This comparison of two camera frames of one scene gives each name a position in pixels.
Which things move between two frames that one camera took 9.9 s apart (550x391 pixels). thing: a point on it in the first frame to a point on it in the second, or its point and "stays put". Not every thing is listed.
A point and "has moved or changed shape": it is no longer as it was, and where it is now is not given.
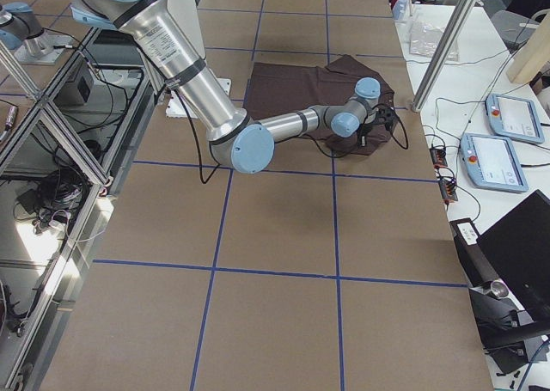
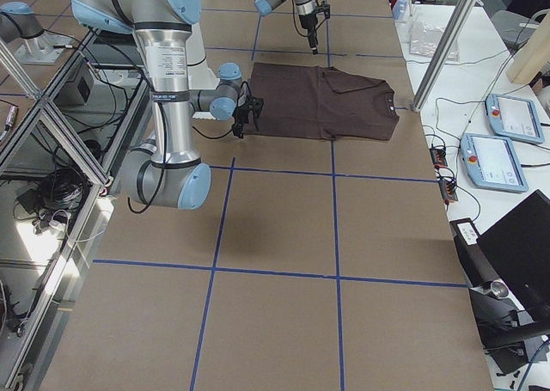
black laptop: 518,246 stays put
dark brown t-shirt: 275,90 has moved or changed shape
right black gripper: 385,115 to 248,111
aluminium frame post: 448,43 stays put
